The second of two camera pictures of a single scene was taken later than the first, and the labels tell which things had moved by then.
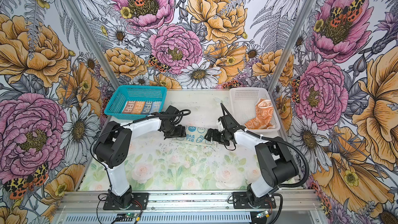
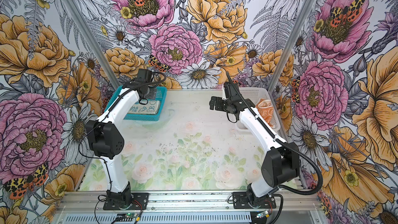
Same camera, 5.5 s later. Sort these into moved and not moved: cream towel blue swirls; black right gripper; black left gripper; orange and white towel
Moved: black left gripper; cream towel blue swirls; black right gripper
Not moved: orange and white towel
